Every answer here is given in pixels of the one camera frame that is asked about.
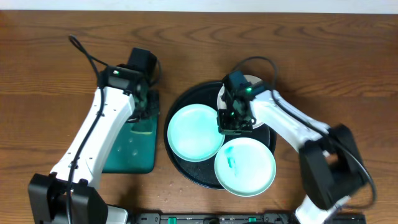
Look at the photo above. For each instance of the white plate top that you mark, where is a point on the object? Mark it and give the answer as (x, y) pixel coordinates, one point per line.
(259, 124)

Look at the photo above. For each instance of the green yellow scrub sponge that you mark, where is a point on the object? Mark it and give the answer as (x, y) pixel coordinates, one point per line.
(144, 127)

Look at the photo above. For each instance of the mint plate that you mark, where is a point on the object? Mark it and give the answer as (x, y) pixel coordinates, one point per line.
(245, 167)
(192, 133)

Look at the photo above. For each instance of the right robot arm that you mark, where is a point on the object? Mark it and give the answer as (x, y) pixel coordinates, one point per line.
(330, 163)

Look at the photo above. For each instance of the mint plate bottom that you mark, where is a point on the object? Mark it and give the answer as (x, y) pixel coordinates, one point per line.
(245, 167)

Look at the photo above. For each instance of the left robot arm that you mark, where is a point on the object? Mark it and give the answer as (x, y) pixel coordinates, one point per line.
(69, 193)

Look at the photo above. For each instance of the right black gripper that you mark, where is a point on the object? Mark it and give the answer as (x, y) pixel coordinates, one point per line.
(234, 127)

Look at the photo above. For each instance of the black rectangular water tray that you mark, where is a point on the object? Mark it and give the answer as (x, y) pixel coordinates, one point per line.
(132, 153)

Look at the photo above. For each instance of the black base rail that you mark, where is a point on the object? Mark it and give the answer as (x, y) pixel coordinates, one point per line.
(277, 218)

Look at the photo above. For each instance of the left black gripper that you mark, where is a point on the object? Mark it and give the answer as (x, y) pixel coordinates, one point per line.
(149, 104)

